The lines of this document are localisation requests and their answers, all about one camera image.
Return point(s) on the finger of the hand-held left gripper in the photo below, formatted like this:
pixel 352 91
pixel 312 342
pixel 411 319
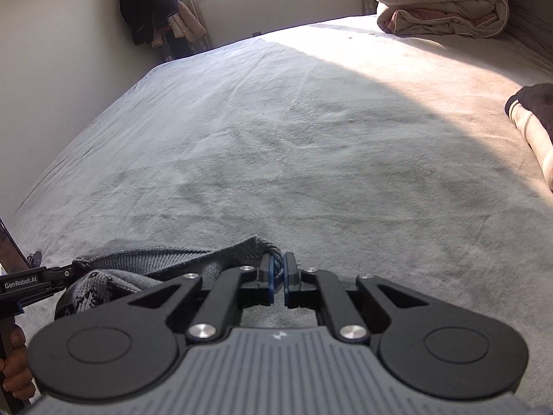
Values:
pixel 65 274

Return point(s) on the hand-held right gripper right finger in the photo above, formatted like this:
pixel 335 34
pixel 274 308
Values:
pixel 289 281

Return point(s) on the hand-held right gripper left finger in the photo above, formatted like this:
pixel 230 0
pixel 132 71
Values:
pixel 270 281

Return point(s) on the grey knitted cat sweater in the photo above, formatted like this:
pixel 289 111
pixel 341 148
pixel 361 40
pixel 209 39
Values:
pixel 181 261

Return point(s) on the dark hanging clothes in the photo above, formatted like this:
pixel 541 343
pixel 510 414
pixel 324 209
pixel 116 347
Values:
pixel 147 0

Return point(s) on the person's left hand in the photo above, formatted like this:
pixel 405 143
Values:
pixel 17 376

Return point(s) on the dark floor object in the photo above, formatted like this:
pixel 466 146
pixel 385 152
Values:
pixel 35 259

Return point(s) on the bed with grey sheet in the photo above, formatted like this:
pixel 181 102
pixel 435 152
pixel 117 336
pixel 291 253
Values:
pixel 302 160

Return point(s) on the pink hanging towels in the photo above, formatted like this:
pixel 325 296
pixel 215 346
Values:
pixel 188 19

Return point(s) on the folded cream clothing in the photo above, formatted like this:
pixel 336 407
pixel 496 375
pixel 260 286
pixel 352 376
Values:
pixel 533 134

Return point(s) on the rolled beige pink comforter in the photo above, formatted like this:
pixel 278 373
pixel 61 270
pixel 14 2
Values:
pixel 432 0

